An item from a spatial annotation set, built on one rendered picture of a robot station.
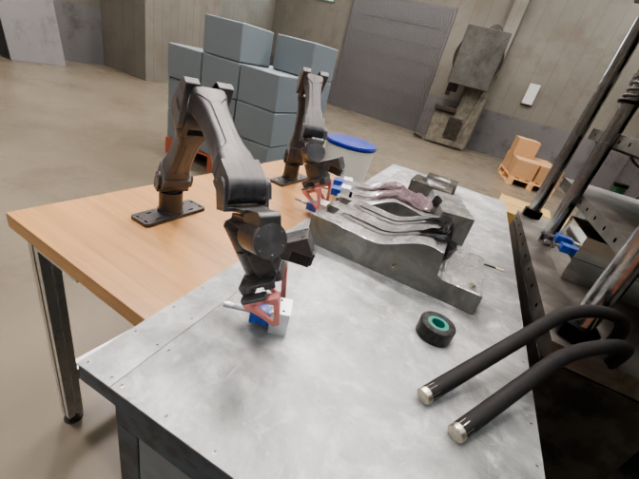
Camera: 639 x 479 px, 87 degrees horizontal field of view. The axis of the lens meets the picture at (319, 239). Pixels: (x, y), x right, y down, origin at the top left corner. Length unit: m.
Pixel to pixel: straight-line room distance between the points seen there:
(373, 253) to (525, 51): 10.33
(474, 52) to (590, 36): 2.79
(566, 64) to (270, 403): 10.82
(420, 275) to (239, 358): 0.52
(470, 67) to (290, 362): 9.21
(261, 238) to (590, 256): 1.24
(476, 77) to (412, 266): 8.79
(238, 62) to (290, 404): 3.10
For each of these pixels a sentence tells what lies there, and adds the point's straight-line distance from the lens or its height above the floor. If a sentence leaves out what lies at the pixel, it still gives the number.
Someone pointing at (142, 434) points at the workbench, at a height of 0.69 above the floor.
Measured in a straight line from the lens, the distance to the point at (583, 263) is 1.52.
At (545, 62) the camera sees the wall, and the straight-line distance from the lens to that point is 11.06.
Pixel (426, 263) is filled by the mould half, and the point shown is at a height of 0.88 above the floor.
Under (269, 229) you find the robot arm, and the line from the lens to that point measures 0.50.
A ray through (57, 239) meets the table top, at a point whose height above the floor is 0.80.
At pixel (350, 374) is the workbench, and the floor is 0.80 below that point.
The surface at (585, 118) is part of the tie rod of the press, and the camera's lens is 2.16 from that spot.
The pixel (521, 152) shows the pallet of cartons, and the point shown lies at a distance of 8.21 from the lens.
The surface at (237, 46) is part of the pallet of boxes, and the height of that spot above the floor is 1.21.
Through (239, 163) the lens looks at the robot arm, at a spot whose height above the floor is 1.10.
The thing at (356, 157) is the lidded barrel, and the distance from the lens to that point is 3.33.
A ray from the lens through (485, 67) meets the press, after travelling 9.61.
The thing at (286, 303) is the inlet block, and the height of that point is 0.85.
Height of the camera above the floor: 1.28
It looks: 28 degrees down
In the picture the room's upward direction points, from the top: 15 degrees clockwise
